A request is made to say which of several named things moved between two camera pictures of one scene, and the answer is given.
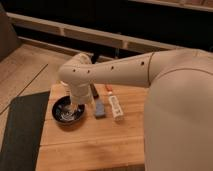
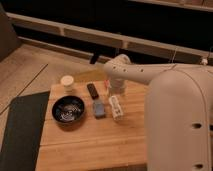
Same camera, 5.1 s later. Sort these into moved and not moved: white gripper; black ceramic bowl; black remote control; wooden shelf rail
Moved: white gripper
Not moved: black remote control; wooden shelf rail; black ceramic bowl
